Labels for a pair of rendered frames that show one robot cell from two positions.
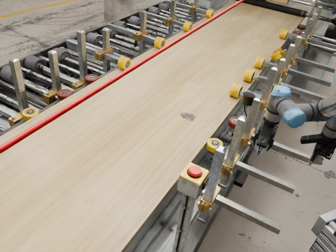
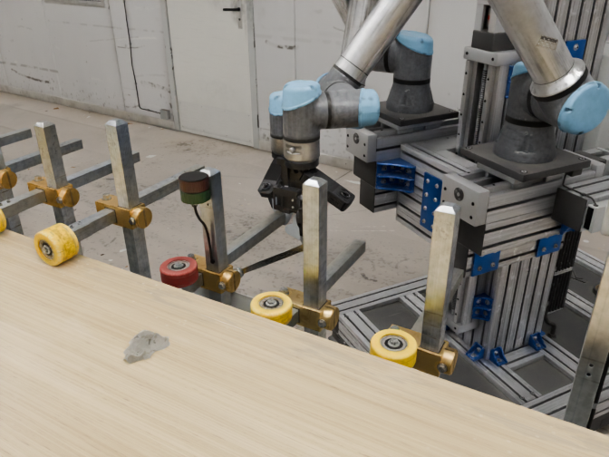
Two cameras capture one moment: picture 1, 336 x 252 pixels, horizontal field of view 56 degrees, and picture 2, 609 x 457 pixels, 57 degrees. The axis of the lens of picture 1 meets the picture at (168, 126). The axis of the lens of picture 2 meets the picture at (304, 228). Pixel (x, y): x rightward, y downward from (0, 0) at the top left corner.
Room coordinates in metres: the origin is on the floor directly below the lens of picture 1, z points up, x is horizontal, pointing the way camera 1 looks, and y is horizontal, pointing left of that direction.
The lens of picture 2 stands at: (1.09, 0.65, 1.52)
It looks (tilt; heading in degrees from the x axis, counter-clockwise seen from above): 27 degrees down; 274
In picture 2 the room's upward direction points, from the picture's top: 1 degrees counter-clockwise
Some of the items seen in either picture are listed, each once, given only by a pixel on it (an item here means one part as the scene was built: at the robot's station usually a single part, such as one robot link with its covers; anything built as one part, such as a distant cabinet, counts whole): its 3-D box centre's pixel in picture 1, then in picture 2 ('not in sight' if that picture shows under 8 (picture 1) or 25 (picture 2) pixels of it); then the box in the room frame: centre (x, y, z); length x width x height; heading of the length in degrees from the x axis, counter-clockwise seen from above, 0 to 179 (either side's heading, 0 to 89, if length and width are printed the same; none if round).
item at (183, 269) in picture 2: (234, 128); (180, 286); (1.44, -0.37, 0.85); 0.08 x 0.08 x 0.11
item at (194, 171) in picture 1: (194, 172); not in sight; (0.68, -0.10, 1.22); 0.04 x 0.04 x 0.02
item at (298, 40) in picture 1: (288, 66); not in sight; (2.27, -0.86, 0.89); 0.03 x 0.03 x 0.48; 64
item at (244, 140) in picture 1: (246, 136); (209, 275); (1.39, -0.43, 0.85); 0.13 x 0.06 x 0.05; 154
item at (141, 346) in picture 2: (188, 114); (142, 341); (1.43, -0.10, 0.91); 0.09 x 0.07 x 0.02; 58
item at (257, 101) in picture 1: (246, 135); (217, 268); (1.37, -0.43, 0.87); 0.03 x 0.03 x 0.48; 64
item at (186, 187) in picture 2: (248, 96); (194, 181); (1.39, -0.38, 1.10); 0.06 x 0.06 x 0.02
